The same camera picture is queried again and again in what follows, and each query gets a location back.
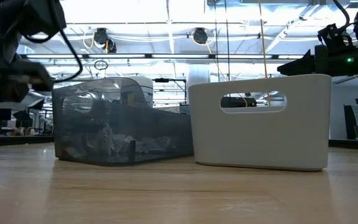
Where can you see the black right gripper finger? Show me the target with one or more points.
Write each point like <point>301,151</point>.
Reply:
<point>300,67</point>

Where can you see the white packet with dark print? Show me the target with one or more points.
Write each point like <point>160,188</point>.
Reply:
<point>107,140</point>

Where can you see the grey plastic bin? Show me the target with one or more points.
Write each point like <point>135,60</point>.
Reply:
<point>259,140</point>

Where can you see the brown translucent plastic bin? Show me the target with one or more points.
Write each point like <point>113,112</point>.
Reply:
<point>73,124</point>

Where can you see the white wipes canister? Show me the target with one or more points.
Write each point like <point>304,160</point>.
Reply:
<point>146,90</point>

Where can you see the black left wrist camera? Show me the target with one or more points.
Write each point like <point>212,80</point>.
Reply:
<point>42,15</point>

